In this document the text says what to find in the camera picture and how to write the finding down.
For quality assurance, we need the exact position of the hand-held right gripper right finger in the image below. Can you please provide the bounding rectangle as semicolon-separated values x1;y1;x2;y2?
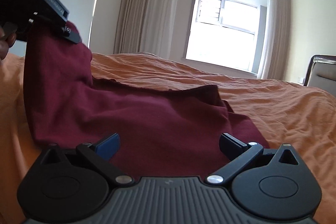
206;133;302;185

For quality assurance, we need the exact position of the padded bed headboard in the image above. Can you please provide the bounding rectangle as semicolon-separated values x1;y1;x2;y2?
304;55;336;93

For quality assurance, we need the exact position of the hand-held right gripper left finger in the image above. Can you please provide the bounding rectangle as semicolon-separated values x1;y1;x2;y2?
37;133;134;185

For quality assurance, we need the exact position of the beige curtain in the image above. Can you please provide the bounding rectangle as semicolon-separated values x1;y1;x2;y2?
113;0;196;60
259;0;292;80

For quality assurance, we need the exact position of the window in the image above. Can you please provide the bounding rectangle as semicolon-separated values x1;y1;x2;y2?
185;0;269;73

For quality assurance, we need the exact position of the orange duvet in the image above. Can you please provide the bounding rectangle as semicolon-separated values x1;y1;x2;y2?
0;52;336;224

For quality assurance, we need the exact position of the maroon long-sleeve shirt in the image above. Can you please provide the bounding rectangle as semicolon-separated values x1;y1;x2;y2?
22;19;271;178

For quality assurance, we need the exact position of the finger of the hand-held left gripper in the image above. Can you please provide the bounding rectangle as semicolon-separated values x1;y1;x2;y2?
33;13;81;45

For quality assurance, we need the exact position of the person's left hand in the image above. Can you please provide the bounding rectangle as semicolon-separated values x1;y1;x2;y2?
0;25;17;60

